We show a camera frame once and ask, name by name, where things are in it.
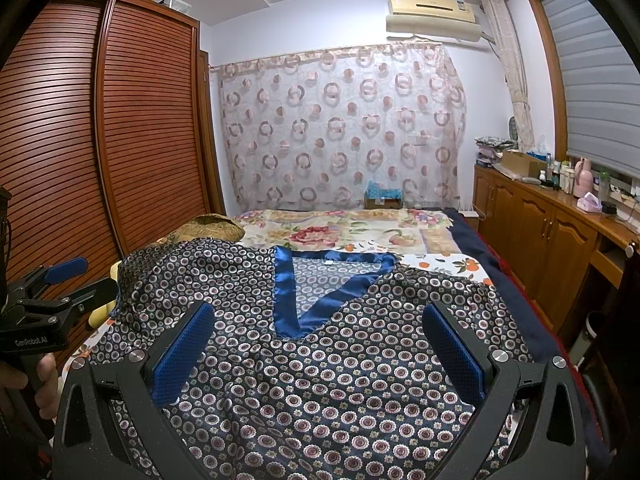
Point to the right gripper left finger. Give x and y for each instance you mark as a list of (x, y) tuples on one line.
[(88, 443)]

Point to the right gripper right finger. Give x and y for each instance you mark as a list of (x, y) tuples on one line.
[(549, 440)]

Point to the navy patterned satin garment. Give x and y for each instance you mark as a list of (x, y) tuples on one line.
[(317, 366)]

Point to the person's left hand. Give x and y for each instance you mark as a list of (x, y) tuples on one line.
[(47, 396)]

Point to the navy blue blanket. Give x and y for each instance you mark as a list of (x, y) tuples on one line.
[(542, 345)]

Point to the folded brown patterned cloth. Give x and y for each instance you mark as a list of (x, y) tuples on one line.
[(214, 226)]

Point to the wooden louvered wardrobe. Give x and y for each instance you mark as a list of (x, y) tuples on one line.
[(107, 139)]

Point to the wooden sideboard cabinet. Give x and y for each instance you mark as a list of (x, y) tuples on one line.
[(556, 252)]

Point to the pink tissue pack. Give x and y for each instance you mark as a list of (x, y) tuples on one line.
[(589, 203)]

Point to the floral bedspread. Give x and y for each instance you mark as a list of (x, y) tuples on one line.
[(400, 231)]

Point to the cardboard box on sideboard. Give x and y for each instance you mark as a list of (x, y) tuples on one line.
[(522, 165)]

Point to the box with blue cloth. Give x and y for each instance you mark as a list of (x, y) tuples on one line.
[(377, 197)]

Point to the pink circle pattern curtain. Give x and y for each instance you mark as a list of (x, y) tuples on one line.
[(313, 130)]

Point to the stack of folded papers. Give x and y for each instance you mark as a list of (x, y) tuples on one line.
[(489, 149)]

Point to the clear storage box on wardrobe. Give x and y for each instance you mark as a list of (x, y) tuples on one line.
[(177, 5)]

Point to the grey window roller blind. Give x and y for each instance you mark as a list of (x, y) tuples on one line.
[(601, 86)]

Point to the beige side curtain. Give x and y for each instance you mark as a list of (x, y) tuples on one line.
[(506, 39)]

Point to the wall air conditioner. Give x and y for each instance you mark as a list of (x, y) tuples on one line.
[(439, 18)]

